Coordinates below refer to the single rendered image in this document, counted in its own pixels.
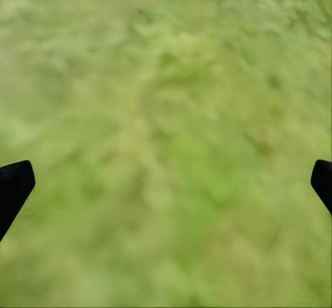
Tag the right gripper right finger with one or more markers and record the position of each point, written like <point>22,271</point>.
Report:
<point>321,181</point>

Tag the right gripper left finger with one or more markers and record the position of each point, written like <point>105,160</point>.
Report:
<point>17,181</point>

